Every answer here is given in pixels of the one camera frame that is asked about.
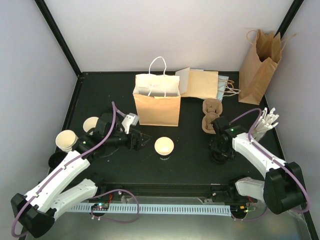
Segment white stirrer bundle in cup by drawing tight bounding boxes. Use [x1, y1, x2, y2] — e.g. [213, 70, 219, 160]
[251, 107, 279, 142]

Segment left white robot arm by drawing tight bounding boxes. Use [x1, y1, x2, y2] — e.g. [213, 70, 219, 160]
[10, 108, 151, 238]

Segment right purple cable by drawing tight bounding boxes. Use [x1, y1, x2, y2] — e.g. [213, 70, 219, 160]
[228, 107, 311, 214]

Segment light blue flat paper bag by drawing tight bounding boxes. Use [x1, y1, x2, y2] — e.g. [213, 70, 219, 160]
[190, 69, 229, 101]

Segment light blue cable duct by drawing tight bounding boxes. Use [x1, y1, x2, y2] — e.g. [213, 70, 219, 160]
[67, 202, 231, 217]

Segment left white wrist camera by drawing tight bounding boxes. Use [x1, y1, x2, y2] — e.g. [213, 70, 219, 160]
[121, 113, 139, 134]

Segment tan flat paper bag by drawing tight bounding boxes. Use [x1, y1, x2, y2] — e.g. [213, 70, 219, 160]
[174, 67, 238, 99]

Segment orange paper bag white handles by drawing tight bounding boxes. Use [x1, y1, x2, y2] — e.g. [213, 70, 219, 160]
[132, 56, 181, 127]

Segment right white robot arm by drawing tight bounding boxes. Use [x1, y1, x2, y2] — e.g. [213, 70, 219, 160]
[210, 117, 307, 215]

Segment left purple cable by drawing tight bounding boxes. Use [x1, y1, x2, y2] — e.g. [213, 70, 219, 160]
[11, 100, 128, 238]

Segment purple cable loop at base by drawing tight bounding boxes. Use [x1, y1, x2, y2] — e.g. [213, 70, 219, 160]
[89, 188, 140, 223]

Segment right black frame post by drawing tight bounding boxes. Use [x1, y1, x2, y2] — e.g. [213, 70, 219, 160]
[275, 0, 304, 39]

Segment white paper cup stack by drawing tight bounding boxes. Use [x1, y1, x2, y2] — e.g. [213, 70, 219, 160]
[82, 116, 99, 133]
[55, 130, 78, 153]

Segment left black frame post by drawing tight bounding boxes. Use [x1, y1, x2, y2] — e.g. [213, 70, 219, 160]
[34, 0, 82, 77]

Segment standing brown paper bag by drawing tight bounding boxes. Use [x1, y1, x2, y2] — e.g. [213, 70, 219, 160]
[238, 29, 290, 105]

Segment black frame post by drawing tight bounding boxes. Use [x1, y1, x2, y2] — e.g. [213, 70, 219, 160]
[34, 0, 82, 77]
[275, 0, 304, 39]

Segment black cup near left arm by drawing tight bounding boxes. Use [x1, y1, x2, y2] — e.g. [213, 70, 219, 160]
[48, 151, 67, 169]

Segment right black lid stack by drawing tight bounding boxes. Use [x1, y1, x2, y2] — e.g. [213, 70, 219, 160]
[210, 152, 229, 165]

